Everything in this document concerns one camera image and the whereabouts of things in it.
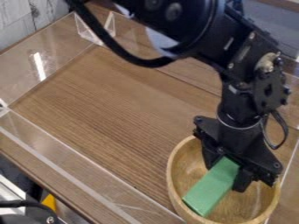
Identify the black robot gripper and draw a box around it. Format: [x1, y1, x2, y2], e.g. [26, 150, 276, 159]
[193, 113, 285, 193]

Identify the green rectangular block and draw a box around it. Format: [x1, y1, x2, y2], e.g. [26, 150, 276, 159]
[182, 157, 240, 217]

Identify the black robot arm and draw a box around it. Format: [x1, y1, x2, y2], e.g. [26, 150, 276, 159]
[113, 0, 292, 193]

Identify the brown wooden bowl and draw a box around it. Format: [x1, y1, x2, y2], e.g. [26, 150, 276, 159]
[166, 136, 281, 224]

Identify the yellow object under table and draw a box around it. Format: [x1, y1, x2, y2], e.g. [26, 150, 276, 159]
[42, 193, 58, 212]

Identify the clear acrylic corner bracket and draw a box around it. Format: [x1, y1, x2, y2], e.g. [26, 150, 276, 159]
[75, 12, 117, 46]

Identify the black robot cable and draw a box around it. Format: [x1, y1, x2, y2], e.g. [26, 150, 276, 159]
[69, 0, 185, 69]

